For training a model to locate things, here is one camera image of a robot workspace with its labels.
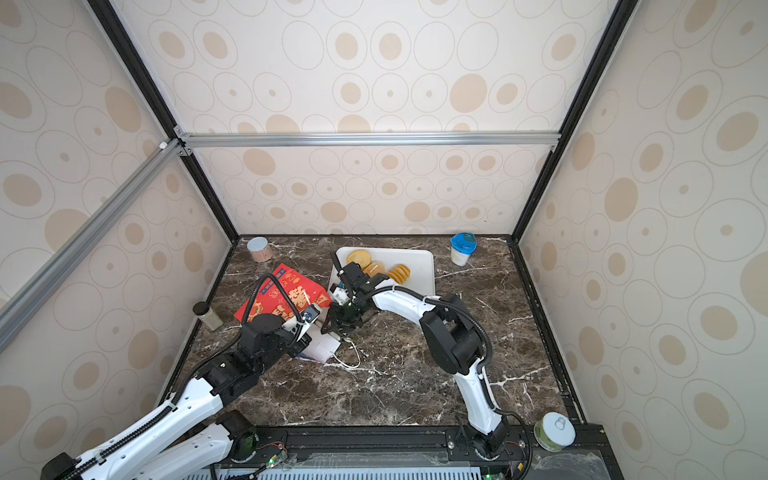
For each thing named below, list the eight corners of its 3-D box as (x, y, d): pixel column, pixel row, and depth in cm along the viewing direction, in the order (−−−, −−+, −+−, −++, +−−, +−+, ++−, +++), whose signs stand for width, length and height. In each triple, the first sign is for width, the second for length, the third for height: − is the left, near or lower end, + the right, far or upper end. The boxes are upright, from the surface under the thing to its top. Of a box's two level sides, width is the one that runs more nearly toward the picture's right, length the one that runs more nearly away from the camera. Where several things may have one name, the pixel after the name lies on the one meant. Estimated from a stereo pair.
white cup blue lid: (449, 268, 113) (454, 248, 104) (447, 252, 118) (451, 232, 109) (472, 268, 113) (479, 248, 104) (468, 252, 118) (474, 232, 109)
